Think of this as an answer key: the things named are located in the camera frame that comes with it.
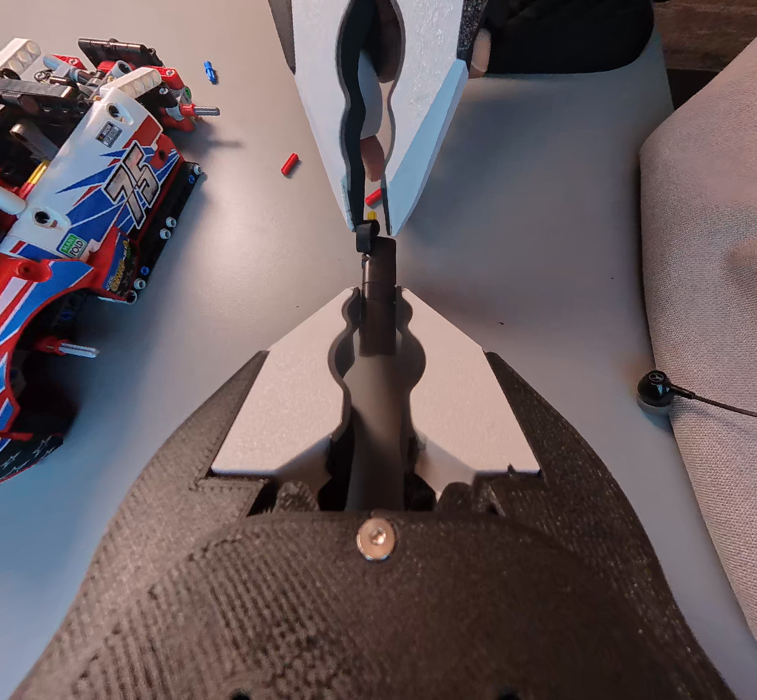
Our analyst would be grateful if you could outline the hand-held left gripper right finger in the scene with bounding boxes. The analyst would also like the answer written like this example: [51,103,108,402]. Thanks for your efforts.
[394,287,541,498]

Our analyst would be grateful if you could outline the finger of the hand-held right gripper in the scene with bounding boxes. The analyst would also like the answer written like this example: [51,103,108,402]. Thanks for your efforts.
[287,0,379,235]
[367,0,475,237]

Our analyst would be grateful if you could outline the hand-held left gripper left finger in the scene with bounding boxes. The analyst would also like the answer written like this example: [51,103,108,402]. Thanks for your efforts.
[211,287,364,493]

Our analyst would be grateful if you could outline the black lego cylinder piece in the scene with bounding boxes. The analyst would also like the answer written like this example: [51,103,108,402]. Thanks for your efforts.
[358,237,398,358]

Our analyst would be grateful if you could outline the red white blue lego car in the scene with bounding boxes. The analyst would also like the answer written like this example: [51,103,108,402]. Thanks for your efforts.
[0,36,221,483]

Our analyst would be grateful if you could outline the person's right hand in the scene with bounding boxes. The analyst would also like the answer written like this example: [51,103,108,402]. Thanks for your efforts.
[358,0,493,181]

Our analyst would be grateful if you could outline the black earbud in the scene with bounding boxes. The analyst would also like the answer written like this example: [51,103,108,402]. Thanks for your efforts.
[636,370,672,415]

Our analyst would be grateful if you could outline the thin black earbud cable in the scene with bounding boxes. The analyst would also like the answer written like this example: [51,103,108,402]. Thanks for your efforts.
[668,383,757,418]

